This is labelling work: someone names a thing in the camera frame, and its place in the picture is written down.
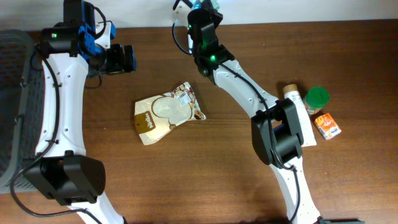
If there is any teal snack packet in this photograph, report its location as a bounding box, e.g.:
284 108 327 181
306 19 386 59
192 0 220 10

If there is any beige brown snack pouch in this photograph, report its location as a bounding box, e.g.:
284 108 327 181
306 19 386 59
134 82 206 146

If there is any white bamboo print tube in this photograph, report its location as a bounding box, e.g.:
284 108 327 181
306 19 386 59
282 84 317 147

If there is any green lid jar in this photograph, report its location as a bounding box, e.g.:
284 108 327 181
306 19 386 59
303 86 330 115

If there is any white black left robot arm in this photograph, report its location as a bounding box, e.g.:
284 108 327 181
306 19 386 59
21 0 137 223

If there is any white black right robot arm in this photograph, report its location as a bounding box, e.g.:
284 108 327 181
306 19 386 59
187 7 324 224

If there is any grey mesh basket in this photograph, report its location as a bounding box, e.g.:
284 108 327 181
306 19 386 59
1 30 45 194

